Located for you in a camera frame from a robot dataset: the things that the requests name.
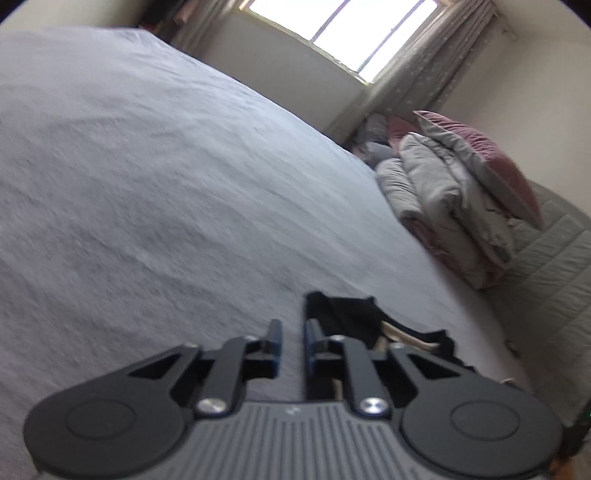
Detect cream and black sweatshirt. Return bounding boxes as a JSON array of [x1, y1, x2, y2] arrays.
[[303, 291, 477, 402]]

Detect hanging dark clothes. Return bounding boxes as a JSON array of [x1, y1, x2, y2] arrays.
[[137, 0, 188, 33]]

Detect folded grey pink quilt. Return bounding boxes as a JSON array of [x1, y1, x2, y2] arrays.
[[375, 132, 516, 290]]

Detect grey quilted headboard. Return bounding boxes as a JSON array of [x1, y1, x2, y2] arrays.
[[486, 184, 590, 424]]

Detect grey pillows behind quilt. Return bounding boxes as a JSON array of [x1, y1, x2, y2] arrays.
[[352, 113, 419, 164]]

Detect maroon grey pillow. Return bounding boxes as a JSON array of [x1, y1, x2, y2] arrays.
[[414, 110, 545, 230]]

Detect grey patterned curtain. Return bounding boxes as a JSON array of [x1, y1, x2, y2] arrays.
[[322, 1, 497, 143]]

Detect bright window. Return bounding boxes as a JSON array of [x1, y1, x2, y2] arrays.
[[239, 0, 451, 83]]

